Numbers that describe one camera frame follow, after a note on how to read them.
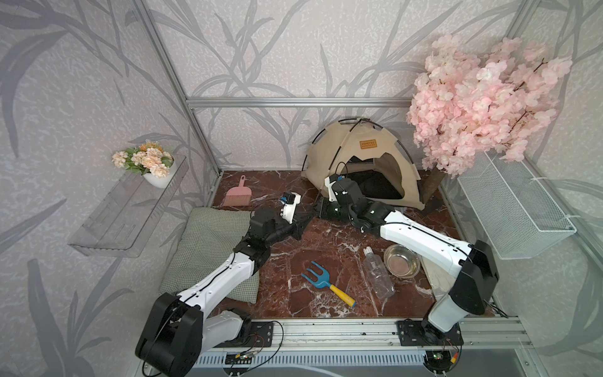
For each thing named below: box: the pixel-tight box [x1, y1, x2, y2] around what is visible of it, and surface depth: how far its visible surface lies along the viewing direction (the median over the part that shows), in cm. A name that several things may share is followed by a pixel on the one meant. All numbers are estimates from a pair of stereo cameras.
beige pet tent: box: [301, 117, 425, 211], surface depth 88 cm
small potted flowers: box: [111, 140, 176, 189], surface depth 64 cm
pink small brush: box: [223, 175, 253, 207], surface depth 113 cm
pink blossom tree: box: [406, 34, 573, 204], surface depth 68 cm
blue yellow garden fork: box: [301, 260, 357, 308], surface depth 86 cm
